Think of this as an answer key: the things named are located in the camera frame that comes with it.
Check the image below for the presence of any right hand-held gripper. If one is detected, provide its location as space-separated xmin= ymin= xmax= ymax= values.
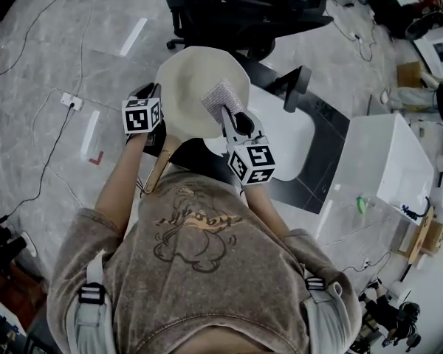
xmin=219 ymin=104 xmax=278 ymax=187

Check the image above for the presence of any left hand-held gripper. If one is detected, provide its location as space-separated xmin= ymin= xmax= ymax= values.
xmin=121 ymin=82 xmax=168 ymax=158

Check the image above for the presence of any grey scrubbing cloth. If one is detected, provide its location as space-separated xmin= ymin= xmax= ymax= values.
xmin=200 ymin=79 xmax=245 ymax=125

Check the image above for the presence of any person's right forearm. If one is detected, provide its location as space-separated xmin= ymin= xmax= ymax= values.
xmin=241 ymin=182 xmax=295 ymax=239

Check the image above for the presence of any person's left forearm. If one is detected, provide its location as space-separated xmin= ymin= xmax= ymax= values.
xmin=94 ymin=133 xmax=152 ymax=232

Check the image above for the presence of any black sink faucet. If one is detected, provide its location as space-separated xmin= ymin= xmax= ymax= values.
xmin=272 ymin=64 xmax=313 ymax=113

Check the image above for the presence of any white power strip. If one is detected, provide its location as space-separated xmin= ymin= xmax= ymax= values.
xmin=61 ymin=91 xmax=85 ymax=111

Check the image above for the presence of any black office chair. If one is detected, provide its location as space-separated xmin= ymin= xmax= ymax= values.
xmin=165 ymin=0 xmax=335 ymax=60

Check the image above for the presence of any brown printed t-shirt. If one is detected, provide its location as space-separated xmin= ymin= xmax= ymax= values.
xmin=46 ymin=170 xmax=363 ymax=354

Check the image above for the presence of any black bathtub faucet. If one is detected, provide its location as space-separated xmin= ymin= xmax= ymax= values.
xmin=409 ymin=195 xmax=431 ymax=221

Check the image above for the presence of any small cardboard box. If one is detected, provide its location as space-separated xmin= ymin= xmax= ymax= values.
xmin=426 ymin=221 xmax=443 ymax=256

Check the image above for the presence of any white cup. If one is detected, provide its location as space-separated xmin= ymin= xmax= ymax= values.
xmin=391 ymin=284 xmax=413 ymax=302

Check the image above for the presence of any brown wooden cabinet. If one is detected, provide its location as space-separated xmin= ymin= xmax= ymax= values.
xmin=0 ymin=260 xmax=47 ymax=346

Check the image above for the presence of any black floor cable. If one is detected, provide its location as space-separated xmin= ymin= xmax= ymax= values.
xmin=0 ymin=103 xmax=77 ymax=223

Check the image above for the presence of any grey backpack strap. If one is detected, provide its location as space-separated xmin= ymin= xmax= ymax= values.
xmin=302 ymin=274 xmax=350 ymax=354
xmin=73 ymin=251 xmax=114 ymax=354

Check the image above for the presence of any black camera gear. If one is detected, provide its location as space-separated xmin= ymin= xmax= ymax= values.
xmin=360 ymin=282 xmax=424 ymax=352

